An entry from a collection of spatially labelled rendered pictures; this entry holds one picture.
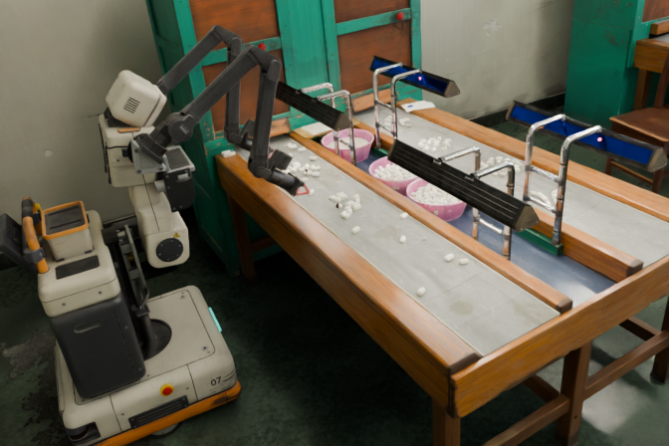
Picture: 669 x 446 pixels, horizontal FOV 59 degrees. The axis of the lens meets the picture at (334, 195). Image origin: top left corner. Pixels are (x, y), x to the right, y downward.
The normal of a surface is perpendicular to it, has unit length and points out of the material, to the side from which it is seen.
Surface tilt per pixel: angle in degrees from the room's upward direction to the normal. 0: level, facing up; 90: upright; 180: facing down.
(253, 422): 0
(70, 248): 92
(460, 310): 0
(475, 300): 0
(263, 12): 90
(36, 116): 90
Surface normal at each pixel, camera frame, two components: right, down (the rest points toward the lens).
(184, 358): -0.09, -0.88
